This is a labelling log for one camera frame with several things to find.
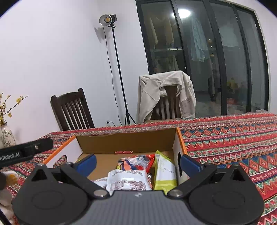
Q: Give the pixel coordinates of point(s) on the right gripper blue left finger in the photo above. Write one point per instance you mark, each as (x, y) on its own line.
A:
(86, 166)

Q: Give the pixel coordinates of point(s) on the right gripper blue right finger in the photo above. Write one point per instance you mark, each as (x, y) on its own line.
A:
(190, 166)

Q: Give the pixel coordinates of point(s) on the green white snack packet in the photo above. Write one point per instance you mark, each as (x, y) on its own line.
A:
(165, 173)

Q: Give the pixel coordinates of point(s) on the white printed snack packet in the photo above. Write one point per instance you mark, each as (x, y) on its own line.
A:
(119, 180)

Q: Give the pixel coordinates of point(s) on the colourful candy bag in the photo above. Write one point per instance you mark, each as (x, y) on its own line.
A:
(139, 162)

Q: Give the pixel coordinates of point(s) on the floral ceramic vase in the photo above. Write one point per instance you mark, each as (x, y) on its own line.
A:
(7, 137)

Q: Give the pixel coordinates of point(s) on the orange cardboard snack box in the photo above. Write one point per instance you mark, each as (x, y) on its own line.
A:
(109, 148)

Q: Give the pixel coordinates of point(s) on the yellow flower branches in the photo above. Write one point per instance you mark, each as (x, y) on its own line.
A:
(6, 111)

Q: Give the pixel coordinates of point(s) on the dark wooden chair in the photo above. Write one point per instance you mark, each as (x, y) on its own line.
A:
(71, 111)

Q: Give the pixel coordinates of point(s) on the red patterned tablecloth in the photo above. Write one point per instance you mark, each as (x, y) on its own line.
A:
(248, 140)

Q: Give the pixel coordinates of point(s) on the chair with beige jacket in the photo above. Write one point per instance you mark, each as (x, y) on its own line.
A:
(168, 106)

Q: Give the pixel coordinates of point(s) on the beige jacket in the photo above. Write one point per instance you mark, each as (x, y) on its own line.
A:
(152, 88)

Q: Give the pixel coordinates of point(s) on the black framed glass door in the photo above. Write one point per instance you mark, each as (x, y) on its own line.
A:
(218, 44)

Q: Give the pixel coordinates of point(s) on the studio light on stand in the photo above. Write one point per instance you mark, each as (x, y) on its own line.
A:
(108, 20)

